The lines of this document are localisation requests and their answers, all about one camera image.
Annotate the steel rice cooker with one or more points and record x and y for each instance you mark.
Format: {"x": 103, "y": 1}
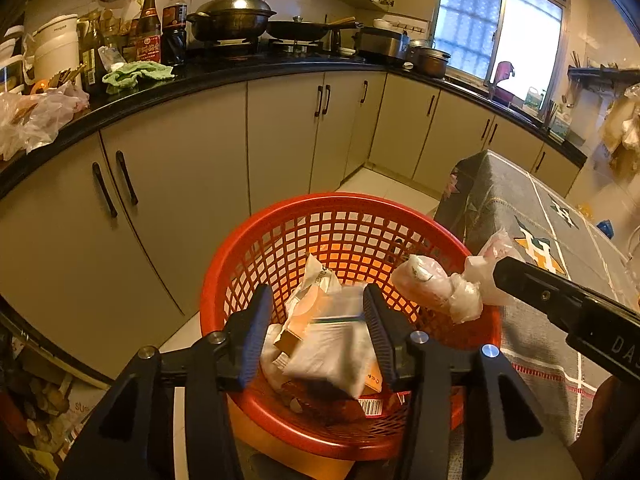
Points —
{"x": 382, "y": 42}

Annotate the green dish soap bottle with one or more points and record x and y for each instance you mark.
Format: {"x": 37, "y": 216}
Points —
{"x": 534, "y": 101}

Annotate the beige kitchen cabinets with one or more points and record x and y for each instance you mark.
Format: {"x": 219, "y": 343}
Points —
{"x": 106, "y": 234}

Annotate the black frying pan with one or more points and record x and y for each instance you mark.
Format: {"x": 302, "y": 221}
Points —
{"x": 292, "y": 30}

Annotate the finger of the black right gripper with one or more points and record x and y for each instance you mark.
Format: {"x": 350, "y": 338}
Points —
{"x": 597, "y": 327}

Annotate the steel pot by window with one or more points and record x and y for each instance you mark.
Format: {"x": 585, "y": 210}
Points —
{"x": 429, "y": 62}

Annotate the steel wok with lid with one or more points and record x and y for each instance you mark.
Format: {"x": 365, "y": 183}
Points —
{"x": 222, "y": 20}

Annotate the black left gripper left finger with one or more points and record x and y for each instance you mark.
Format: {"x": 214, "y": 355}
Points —
{"x": 130, "y": 433}

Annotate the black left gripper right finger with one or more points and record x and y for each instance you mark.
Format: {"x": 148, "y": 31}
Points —
{"x": 450, "y": 404}

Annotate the person's hand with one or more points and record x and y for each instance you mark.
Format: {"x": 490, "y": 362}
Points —
{"x": 614, "y": 410}

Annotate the blue object behind table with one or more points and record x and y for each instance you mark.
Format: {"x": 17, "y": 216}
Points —
{"x": 606, "y": 227}

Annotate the black wall shelf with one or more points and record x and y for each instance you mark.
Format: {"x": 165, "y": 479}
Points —
{"x": 603, "y": 78}

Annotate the dark soy sauce bottle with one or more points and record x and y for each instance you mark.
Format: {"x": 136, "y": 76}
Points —
{"x": 174, "y": 40}

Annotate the red plastic mesh basket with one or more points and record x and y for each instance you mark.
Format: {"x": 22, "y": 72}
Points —
{"x": 318, "y": 385}

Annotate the grey patterned tablecloth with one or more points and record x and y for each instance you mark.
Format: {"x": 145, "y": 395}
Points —
{"x": 557, "y": 395}

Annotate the green cloth on counter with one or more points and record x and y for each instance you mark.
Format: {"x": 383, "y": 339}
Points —
{"x": 128, "y": 75}

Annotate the white pink plastic bag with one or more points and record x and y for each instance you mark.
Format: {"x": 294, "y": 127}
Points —
{"x": 460, "y": 296}

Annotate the hanging plastic bags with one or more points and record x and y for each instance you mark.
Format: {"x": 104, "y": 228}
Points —
{"x": 620, "y": 134}

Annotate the blue white barcode box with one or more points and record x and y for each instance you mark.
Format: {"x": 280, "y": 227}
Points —
{"x": 332, "y": 341}

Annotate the clear plastic bag on counter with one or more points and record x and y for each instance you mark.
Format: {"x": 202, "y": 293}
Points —
{"x": 30, "y": 122}

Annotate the dark sauce bottle red label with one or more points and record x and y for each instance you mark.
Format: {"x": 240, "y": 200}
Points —
{"x": 148, "y": 33}

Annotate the window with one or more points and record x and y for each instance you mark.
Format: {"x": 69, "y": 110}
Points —
{"x": 511, "y": 45}

